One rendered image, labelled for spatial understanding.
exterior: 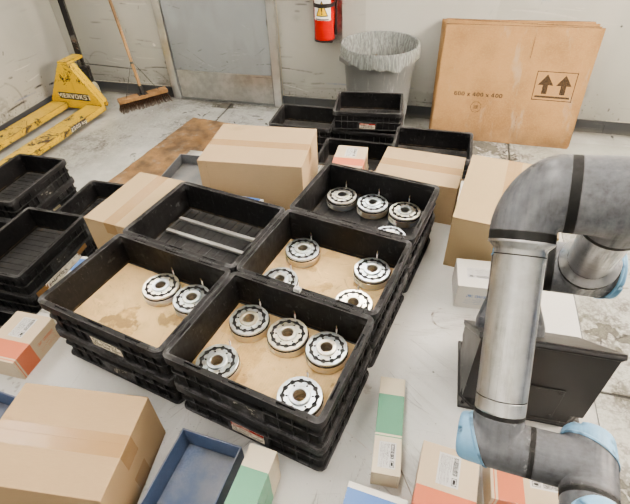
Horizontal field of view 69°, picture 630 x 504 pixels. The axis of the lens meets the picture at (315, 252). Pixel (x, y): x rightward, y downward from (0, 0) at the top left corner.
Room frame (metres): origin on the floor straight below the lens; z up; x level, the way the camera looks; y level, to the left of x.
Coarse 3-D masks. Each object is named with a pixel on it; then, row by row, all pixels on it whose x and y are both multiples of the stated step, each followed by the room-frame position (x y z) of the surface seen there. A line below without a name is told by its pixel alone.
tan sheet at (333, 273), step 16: (320, 256) 1.04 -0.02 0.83; (336, 256) 1.04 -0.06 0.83; (304, 272) 0.97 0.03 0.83; (320, 272) 0.97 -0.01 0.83; (336, 272) 0.97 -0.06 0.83; (352, 272) 0.96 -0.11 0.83; (304, 288) 0.91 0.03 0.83; (320, 288) 0.90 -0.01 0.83; (336, 288) 0.90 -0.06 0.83; (352, 288) 0.90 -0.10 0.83
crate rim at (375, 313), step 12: (312, 216) 1.11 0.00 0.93; (348, 228) 1.05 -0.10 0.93; (360, 228) 1.04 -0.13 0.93; (264, 240) 1.01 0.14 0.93; (396, 240) 0.98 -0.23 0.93; (408, 240) 0.98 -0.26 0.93; (252, 252) 0.97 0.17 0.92; (408, 252) 0.93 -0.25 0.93; (240, 264) 0.91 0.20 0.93; (396, 264) 0.88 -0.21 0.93; (264, 276) 0.86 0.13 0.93; (396, 276) 0.84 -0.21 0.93; (384, 288) 0.80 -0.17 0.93; (336, 300) 0.77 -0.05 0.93; (384, 300) 0.76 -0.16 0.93; (372, 312) 0.72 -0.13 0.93
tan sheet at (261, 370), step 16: (240, 304) 0.86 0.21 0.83; (272, 320) 0.80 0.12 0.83; (224, 336) 0.75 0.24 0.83; (240, 352) 0.70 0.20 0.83; (256, 352) 0.70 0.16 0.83; (304, 352) 0.69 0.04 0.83; (256, 368) 0.65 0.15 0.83; (272, 368) 0.65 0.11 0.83; (288, 368) 0.64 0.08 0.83; (304, 368) 0.64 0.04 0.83; (256, 384) 0.60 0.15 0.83; (272, 384) 0.60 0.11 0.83; (320, 384) 0.60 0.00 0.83
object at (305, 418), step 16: (240, 272) 0.88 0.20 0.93; (224, 288) 0.83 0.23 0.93; (272, 288) 0.82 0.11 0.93; (288, 288) 0.81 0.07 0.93; (208, 304) 0.77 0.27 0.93; (320, 304) 0.76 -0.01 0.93; (336, 304) 0.75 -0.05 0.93; (192, 320) 0.72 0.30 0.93; (368, 320) 0.70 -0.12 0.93; (176, 336) 0.68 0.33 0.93; (368, 336) 0.66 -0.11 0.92; (352, 352) 0.61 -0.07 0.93; (192, 368) 0.59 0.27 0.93; (352, 368) 0.58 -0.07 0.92; (224, 384) 0.54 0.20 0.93; (240, 384) 0.54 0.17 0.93; (336, 384) 0.53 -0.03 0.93; (256, 400) 0.51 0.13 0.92; (272, 400) 0.50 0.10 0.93; (336, 400) 0.50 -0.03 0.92; (288, 416) 0.48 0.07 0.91; (304, 416) 0.46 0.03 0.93; (320, 416) 0.46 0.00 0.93
